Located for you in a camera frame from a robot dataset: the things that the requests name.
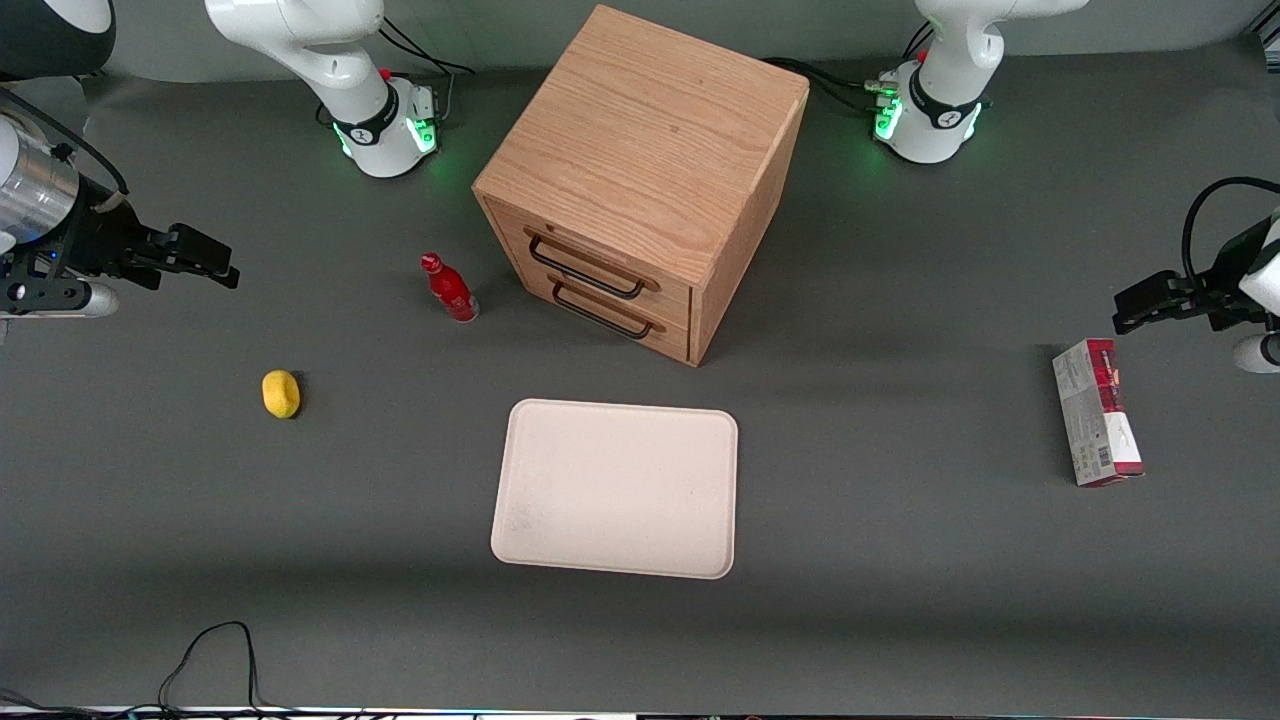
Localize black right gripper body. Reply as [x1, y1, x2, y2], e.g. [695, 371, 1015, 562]
[50, 196, 177, 292]

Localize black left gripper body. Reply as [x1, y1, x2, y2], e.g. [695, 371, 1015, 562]
[1188, 216, 1280, 332]

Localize red coke bottle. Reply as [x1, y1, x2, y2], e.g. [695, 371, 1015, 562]
[420, 252, 481, 324]

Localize beige rectangular tray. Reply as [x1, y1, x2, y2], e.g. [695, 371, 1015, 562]
[490, 398, 740, 581]

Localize grey and red carton box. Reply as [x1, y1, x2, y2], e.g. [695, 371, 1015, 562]
[1051, 338, 1146, 489]

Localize yellow lemon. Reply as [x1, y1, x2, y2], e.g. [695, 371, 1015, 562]
[262, 370, 302, 420]

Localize wooden drawer cabinet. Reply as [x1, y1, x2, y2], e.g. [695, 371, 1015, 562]
[472, 4, 811, 368]

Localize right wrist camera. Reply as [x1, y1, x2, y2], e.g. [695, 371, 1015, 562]
[0, 255, 120, 320]

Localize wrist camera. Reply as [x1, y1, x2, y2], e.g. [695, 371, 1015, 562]
[0, 255, 120, 320]
[1232, 332, 1280, 375]

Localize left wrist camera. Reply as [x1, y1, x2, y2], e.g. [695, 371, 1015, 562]
[1232, 332, 1280, 375]

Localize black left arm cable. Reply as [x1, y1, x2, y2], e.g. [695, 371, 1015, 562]
[1181, 176, 1280, 287]

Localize black right base cables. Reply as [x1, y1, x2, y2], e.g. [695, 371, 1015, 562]
[378, 14, 477, 79]

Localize black base cables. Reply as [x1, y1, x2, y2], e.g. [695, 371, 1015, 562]
[378, 14, 477, 79]
[762, 56, 898, 113]

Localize black drawer handle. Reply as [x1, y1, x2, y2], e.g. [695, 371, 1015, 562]
[526, 228, 662, 301]
[548, 272, 667, 342]

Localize black looped cable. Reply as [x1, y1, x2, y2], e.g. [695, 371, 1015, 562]
[158, 621, 265, 714]

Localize black left base cables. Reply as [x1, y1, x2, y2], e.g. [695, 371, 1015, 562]
[762, 56, 898, 113]

